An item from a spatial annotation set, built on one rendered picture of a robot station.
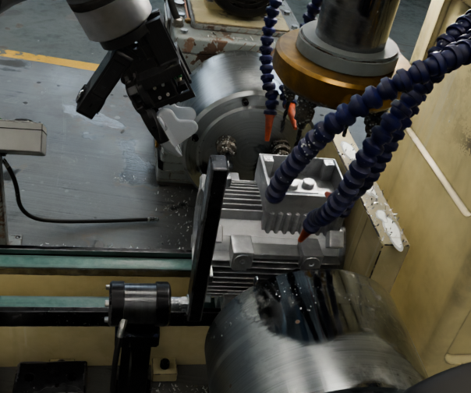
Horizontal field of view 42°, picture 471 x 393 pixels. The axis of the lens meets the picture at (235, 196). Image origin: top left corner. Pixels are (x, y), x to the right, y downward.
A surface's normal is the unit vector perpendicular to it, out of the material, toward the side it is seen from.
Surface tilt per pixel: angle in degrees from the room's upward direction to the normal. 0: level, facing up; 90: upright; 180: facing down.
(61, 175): 0
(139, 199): 0
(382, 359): 13
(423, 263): 90
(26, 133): 51
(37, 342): 90
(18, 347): 90
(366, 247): 90
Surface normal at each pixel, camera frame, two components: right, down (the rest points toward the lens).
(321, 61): -0.55, 0.43
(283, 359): -0.44, -0.67
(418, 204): -0.98, -0.04
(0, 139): 0.20, -0.02
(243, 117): 0.14, 0.61
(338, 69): -0.31, 0.53
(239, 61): 0.00, -0.79
